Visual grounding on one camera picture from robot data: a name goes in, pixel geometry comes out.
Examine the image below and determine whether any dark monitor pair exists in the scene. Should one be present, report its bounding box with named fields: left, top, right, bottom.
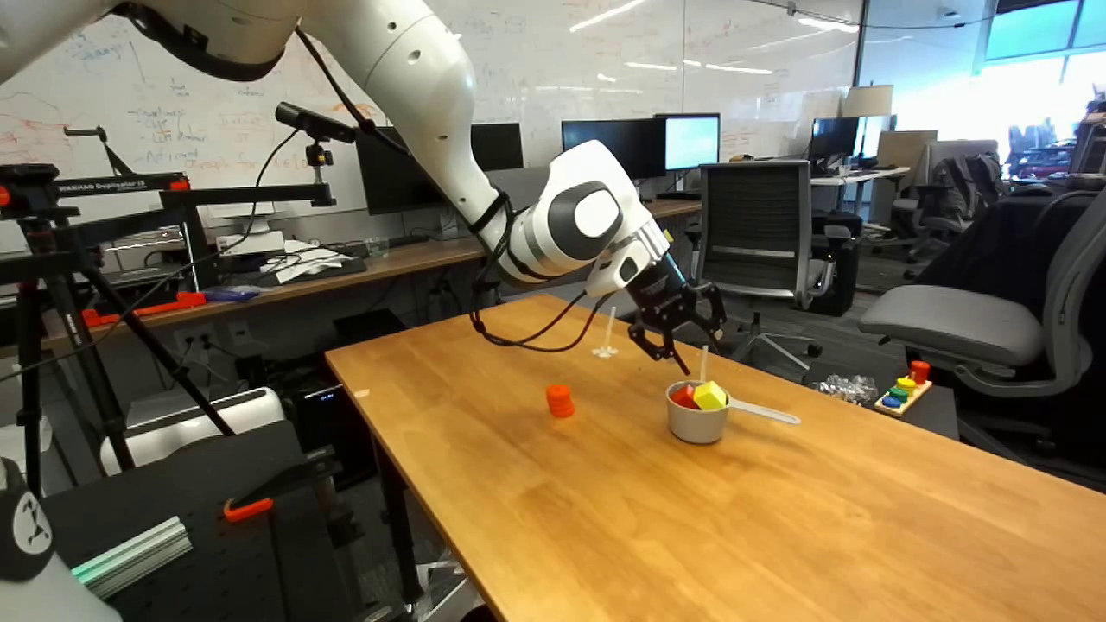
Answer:
left=561, top=110, right=722, bottom=182

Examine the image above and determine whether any gray pot with handle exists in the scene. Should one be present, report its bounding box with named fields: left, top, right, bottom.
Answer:
left=665, top=381, right=797, bottom=446

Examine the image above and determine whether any white marker stick far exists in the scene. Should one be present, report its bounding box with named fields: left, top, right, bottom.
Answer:
left=592, top=305, right=620, bottom=359

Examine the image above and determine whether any gray chair with dark frame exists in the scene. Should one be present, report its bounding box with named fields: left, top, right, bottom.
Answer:
left=862, top=191, right=1106, bottom=460

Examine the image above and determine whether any black mesh office chair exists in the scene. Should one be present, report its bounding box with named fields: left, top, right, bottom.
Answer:
left=698, top=160, right=821, bottom=374

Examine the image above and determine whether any red-orange wooden cube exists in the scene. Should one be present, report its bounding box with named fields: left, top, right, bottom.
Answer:
left=673, top=384, right=698, bottom=410

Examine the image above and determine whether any colourful toy block set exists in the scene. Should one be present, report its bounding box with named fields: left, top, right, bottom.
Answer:
left=876, top=359, right=933, bottom=414

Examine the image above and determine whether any black computer monitor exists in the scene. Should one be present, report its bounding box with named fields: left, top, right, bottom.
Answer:
left=357, top=125, right=521, bottom=213

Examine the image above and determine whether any black camera tripod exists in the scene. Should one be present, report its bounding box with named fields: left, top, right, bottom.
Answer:
left=0, top=125, right=340, bottom=499

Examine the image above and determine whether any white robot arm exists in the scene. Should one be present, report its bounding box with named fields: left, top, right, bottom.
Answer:
left=0, top=0, right=727, bottom=359

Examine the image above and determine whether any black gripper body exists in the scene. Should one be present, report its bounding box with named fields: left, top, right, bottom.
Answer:
left=628, top=256, right=727, bottom=346

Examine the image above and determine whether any yellow wooden cube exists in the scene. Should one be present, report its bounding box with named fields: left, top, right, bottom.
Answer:
left=690, top=381, right=728, bottom=410

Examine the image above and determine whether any orange cylindrical block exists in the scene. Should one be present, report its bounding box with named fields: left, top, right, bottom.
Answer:
left=545, top=384, right=576, bottom=417

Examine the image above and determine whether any long wooden desk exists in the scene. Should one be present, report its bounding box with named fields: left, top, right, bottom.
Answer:
left=44, top=198, right=708, bottom=350

